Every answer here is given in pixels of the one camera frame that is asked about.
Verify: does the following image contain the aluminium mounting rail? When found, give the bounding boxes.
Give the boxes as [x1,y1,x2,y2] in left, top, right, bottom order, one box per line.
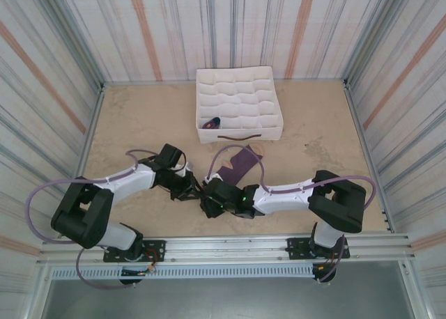
[36,232,417,267]

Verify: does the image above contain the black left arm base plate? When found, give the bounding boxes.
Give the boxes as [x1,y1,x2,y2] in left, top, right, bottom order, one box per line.
[102,240,167,263]

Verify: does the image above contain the white fabric divider box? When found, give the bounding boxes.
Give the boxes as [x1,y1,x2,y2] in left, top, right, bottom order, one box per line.
[194,66,284,145]

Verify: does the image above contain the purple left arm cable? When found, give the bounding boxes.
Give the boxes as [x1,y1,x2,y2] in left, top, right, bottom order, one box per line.
[26,148,157,290]

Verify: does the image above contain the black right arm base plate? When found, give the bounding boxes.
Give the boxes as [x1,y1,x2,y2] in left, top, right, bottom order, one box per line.
[286,238,349,260]

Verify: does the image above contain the brown box handle strap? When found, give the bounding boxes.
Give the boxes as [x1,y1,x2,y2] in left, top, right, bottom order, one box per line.
[217,133,262,141]

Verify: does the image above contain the black connector with orange wires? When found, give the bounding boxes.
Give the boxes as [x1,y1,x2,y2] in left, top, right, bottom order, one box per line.
[313,252,341,274]
[121,248,165,277]

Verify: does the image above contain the aluminium side frame rail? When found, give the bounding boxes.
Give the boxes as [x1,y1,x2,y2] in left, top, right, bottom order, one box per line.
[343,78,397,233]
[57,83,106,239]

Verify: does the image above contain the purple ribbed sock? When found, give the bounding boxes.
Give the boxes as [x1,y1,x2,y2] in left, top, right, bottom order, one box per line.
[210,144,266,187]
[201,116,222,130]

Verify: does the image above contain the slotted grey cable tray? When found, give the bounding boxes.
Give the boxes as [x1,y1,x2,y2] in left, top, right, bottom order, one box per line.
[51,265,314,281]

